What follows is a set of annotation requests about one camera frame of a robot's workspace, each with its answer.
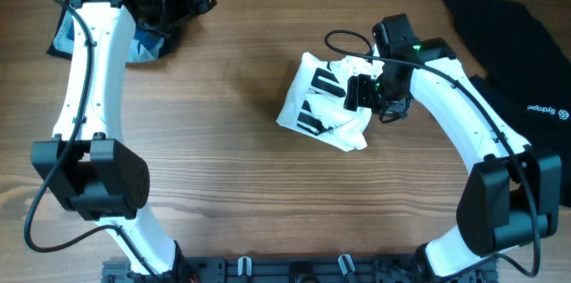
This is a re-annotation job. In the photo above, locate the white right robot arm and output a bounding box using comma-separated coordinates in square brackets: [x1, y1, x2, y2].
[344, 13, 561, 282]

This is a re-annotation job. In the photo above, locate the black garment with logo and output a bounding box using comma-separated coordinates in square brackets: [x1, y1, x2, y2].
[443, 0, 570, 206]

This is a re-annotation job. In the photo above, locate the black folded garment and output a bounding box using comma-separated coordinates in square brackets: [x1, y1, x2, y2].
[46, 0, 193, 62]

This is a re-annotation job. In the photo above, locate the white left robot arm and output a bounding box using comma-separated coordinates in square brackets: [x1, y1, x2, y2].
[31, 0, 216, 282]

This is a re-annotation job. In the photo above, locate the white Puma t-shirt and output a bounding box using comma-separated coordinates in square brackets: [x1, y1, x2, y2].
[277, 52, 384, 152]

